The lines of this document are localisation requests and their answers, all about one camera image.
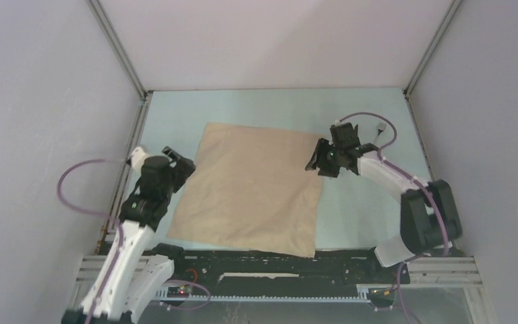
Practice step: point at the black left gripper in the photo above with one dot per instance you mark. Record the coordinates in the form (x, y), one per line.
(182, 170)

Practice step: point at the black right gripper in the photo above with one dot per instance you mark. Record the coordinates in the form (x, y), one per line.
(322, 147)

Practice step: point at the beige cloth napkin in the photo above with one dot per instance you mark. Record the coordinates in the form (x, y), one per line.
(251, 190)

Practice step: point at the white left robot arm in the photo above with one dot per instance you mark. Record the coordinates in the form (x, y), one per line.
(117, 296)

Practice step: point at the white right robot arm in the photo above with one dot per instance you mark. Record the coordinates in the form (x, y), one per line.
(428, 213)

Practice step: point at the silver fork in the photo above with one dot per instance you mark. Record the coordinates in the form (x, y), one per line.
(381, 127)

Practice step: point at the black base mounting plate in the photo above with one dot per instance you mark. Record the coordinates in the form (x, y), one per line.
(330, 273)

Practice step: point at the right aluminium corner post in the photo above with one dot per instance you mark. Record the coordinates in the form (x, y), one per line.
(434, 43)

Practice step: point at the aluminium corner post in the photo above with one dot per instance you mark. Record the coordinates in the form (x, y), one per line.
(434, 43)
(108, 29)

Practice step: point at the white cable duct strip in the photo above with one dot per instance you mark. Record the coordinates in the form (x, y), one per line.
(163, 295)

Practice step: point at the left aluminium corner post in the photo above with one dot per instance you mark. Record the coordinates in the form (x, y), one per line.
(108, 29)

